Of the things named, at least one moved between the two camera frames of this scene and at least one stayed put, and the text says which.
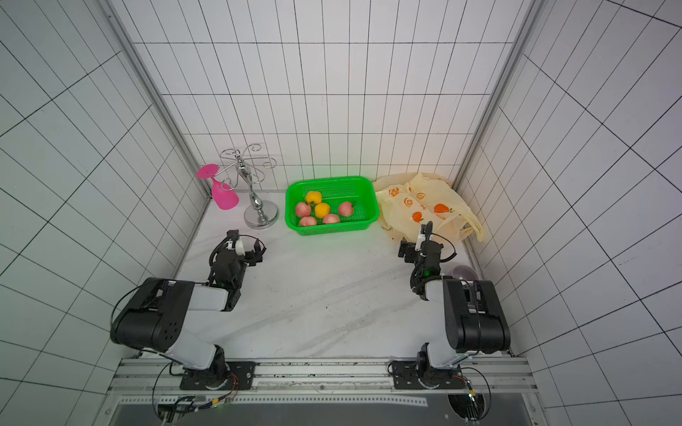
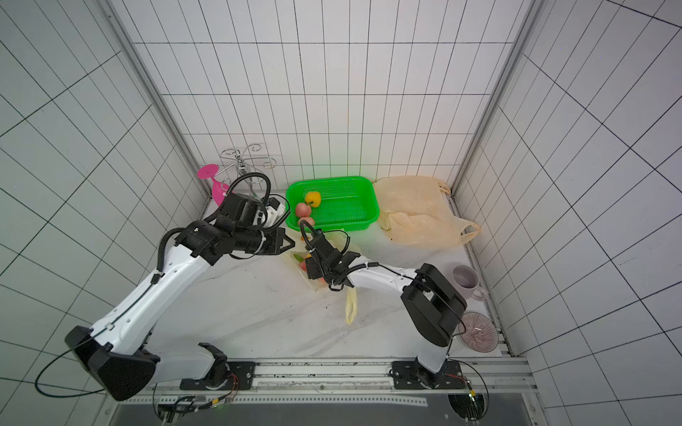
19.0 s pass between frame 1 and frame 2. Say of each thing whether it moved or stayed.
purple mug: stayed
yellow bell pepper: stayed
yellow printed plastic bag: moved
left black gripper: moved
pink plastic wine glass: stayed
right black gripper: moved
